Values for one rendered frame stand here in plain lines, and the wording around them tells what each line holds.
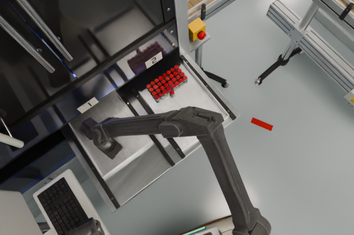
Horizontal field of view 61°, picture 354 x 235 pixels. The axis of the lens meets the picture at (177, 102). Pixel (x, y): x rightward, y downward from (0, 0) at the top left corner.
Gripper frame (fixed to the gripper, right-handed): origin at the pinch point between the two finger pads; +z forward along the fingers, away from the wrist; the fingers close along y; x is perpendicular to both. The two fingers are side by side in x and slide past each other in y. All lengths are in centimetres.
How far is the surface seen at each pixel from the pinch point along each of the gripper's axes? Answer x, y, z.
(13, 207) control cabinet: 43.0, 16.3, -0.9
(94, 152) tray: 6.3, 7.6, 4.0
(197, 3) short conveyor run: -80, 17, -2
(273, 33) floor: -153, -8, 91
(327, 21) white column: -183, -37, 83
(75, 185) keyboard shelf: 23.2, 7.1, 11.9
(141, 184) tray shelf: 3.5, -17.7, 4.6
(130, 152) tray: -4.0, -5.1, 4.1
